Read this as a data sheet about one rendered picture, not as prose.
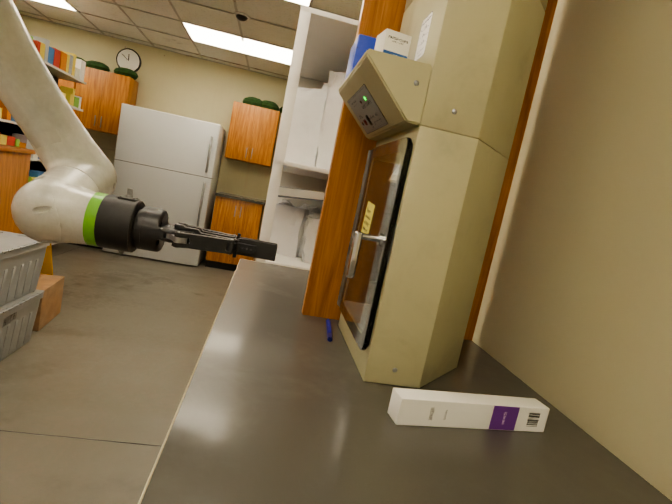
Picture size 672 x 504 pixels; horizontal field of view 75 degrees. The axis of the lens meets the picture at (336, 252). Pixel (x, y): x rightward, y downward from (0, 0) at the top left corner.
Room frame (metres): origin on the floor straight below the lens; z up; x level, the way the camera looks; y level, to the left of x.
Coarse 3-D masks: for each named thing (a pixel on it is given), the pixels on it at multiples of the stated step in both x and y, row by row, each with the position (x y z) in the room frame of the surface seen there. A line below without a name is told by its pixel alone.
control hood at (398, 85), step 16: (368, 64) 0.77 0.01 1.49; (384, 64) 0.76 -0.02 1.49; (400, 64) 0.76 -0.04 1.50; (416, 64) 0.77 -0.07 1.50; (352, 80) 0.91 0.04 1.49; (368, 80) 0.82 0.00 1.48; (384, 80) 0.76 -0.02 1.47; (400, 80) 0.76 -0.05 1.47; (416, 80) 0.77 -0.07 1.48; (384, 96) 0.79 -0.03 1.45; (400, 96) 0.77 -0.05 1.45; (416, 96) 0.77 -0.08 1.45; (352, 112) 1.06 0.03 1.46; (384, 112) 0.85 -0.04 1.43; (400, 112) 0.77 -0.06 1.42; (416, 112) 0.77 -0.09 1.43; (384, 128) 0.90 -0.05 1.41; (400, 128) 0.85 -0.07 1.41
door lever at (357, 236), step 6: (354, 234) 0.81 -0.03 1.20; (360, 234) 0.81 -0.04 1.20; (366, 234) 0.81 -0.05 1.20; (378, 234) 0.83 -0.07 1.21; (354, 240) 0.81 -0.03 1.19; (360, 240) 0.81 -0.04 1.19; (372, 240) 0.82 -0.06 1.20; (378, 240) 0.82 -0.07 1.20; (354, 246) 0.81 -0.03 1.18; (360, 246) 0.81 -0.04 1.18; (354, 252) 0.81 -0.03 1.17; (354, 258) 0.81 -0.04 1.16; (348, 264) 0.81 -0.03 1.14; (354, 264) 0.81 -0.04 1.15; (348, 270) 0.81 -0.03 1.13; (354, 270) 0.81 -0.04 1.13; (348, 276) 0.81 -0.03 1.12
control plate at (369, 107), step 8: (360, 88) 0.89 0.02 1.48; (352, 96) 0.98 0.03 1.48; (360, 96) 0.92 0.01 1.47; (368, 96) 0.87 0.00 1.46; (352, 104) 1.01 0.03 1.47; (360, 104) 0.95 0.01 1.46; (368, 104) 0.90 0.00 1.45; (376, 104) 0.86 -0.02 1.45; (360, 112) 0.99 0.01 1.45; (368, 112) 0.94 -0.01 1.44; (360, 120) 1.03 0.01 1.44; (376, 120) 0.92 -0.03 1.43; (384, 120) 0.87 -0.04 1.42; (368, 128) 1.01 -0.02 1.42; (376, 128) 0.95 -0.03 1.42
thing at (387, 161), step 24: (384, 144) 0.95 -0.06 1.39; (408, 144) 0.78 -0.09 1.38; (384, 168) 0.90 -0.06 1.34; (384, 192) 0.86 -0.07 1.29; (360, 216) 1.04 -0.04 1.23; (384, 216) 0.82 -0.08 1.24; (384, 240) 0.79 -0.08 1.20; (360, 264) 0.94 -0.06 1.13; (384, 264) 0.78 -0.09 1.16; (360, 288) 0.89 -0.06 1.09; (360, 312) 0.85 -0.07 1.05; (360, 336) 0.81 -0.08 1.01
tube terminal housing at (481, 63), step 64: (448, 0) 0.77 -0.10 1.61; (512, 0) 0.79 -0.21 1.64; (448, 64) 0.78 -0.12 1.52; (512, 64) 0.86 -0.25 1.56; (448, 128) 0.78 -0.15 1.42; (512, 128) 0.93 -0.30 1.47; (448, 192) 0.79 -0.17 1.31; (448, 256) 0.79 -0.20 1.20; (384, 320) 0.78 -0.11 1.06; (448, 320) 0.85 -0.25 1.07
